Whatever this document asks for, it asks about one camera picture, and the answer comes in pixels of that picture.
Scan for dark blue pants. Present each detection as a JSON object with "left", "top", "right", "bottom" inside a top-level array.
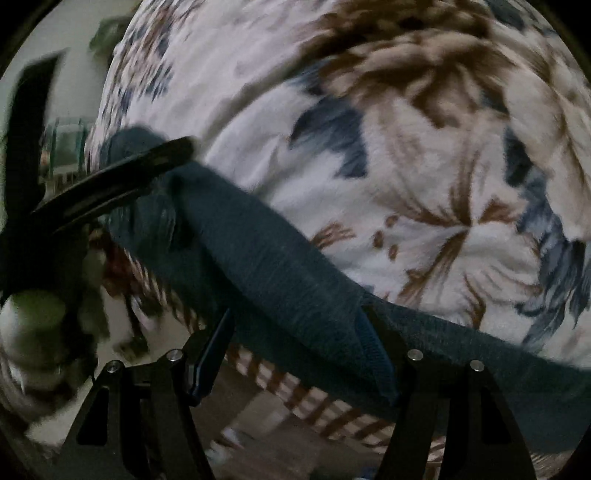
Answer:
[{"left": 99, "top": 127, "right": 591, "bottom": 457}]

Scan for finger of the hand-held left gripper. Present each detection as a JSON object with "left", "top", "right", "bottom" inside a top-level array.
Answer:
[
  {"left": 4, "top": 50, "right": 66, "bottom": 222},
  {"left": 31, "top": 136, "right": 195, "bottom": 232}
]

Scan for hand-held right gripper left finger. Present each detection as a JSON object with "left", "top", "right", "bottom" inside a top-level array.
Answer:
[{"left": 51, "top": 308, "right": 237, "bottom": 480}]

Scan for floral bedspread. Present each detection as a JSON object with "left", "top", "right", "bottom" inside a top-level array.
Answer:
[{"left": 85, "top": 0, "right": 591, "bottom": 370}]

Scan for brown checked bed sheet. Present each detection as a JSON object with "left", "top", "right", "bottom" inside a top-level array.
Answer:
[{"left": 106, "top": 240, "right": 446, "bottom": 462}]

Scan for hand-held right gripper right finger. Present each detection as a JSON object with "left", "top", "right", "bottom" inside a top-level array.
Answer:
[{"left": 360, "top": 305, "right": 539, "bottom": 480}]

